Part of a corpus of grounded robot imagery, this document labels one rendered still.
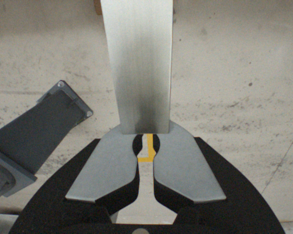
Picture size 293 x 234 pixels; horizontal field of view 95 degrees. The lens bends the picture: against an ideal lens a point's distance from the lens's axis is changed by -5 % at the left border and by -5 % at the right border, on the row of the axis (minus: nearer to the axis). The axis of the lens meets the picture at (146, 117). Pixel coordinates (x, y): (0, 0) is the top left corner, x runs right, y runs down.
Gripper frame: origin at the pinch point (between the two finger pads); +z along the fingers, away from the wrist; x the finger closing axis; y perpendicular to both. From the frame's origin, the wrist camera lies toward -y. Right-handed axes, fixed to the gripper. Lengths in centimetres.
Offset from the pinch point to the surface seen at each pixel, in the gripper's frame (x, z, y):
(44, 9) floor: -58, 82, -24
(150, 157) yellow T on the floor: -3, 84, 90
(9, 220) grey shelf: -201, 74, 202
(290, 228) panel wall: 189, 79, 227
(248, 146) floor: 82, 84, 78
